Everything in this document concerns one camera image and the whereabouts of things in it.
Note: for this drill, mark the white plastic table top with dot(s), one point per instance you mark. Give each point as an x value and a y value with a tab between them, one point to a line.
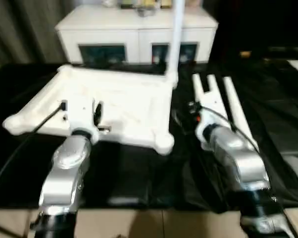
129	104

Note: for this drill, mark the white plastic table leg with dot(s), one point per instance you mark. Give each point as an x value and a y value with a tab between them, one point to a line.
238	111
198	86
175	37
214	83

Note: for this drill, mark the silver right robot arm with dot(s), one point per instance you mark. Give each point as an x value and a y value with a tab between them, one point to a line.
238	153

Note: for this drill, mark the black mat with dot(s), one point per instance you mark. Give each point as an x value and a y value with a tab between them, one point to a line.
139	178

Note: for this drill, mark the small yellow tag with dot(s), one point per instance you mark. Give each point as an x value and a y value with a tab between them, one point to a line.
245	53

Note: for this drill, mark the white low cabinet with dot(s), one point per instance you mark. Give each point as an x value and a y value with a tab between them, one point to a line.
102	27

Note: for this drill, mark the row of picture frames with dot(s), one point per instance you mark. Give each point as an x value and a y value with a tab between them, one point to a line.
149	3

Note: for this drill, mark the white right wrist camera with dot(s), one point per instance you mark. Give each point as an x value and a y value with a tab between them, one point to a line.
213	104

